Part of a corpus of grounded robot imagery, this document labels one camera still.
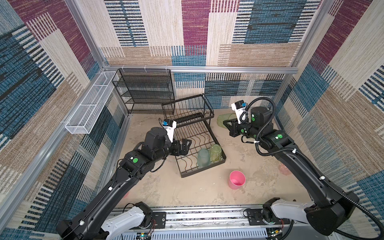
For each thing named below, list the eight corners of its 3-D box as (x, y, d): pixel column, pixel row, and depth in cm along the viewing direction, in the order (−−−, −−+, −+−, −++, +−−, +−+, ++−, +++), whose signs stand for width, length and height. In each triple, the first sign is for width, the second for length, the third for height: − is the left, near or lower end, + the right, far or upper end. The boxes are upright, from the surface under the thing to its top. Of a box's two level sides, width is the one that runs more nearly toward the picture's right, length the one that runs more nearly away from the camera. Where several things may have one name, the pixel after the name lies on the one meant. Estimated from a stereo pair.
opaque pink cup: (229, 189, 85) (233, 183, 76) (227, 177, 89) (231, 170, 80) (244, 189, 85) (250, 183, 76) (242, 177, 89) (247, 170, 80)
